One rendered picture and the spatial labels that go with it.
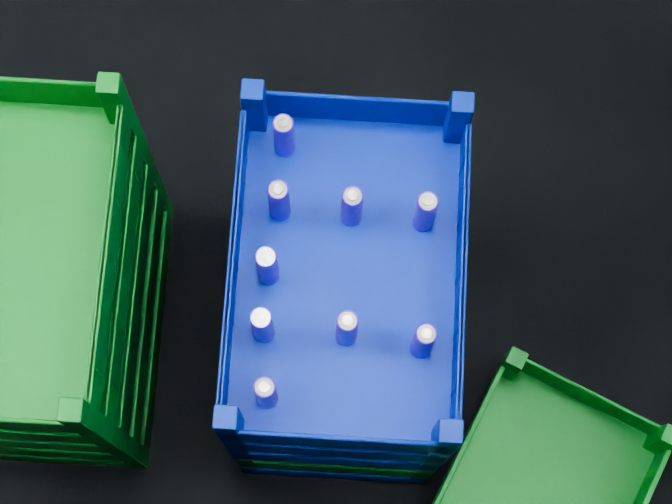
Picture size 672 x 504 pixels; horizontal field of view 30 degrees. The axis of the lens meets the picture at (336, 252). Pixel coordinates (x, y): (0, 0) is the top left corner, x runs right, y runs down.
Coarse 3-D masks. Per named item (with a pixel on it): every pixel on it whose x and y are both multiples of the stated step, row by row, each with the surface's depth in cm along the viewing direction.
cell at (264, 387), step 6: (258, 378) 102; (264, 378) 102; (270, 378) 102; (258, 384) 102; (264, 384) 101; (270, 384) 102; (258, 390) 102; (264, 390) 101; (270, 390) 102; (276, 390) 104; (258, 396) 101; (264, 396) 101; (270, 396) 101; (276, 396) 105; (258, 402) 106; (264, 402) 104; (270, 402) 104; (276, 402) 107
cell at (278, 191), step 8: (272, 184) 106; (280, 184) 106; (272, 192) 106; (280, 192) 106; (288, 192) 106; (272, 200) 106; (280, 200) 106; (288, 200) 108; (272, 208) 109; (280, 208) 108; (288, 208) 110; (272, 216) 112; (280, 216) 110
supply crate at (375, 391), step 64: (256, 128) 113; (320, 128) 114; (384, 128) 114; (448, 128) 110; (256, 192) 112; (320, 192) 112; (384, 192) 113; (448, 192) 113; (320, 256) 111; (384, 256) 111; (448, 256) 111; (320, 320) 109; (384, 320) 110; (448, 320) 110; (320, 384) 108; (384, 384) 108; (448, 384) 108; (384, 448) 106; (448, 448) 103
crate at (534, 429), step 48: (528, 384) 140; (576, 384) 135; (480, 432) 139; (528, 432) 139; (576, 432) 139; (624, 432) 139; (480, 480) 138; (528, 480) 138; (576, 480) 138; (624, 480) 138
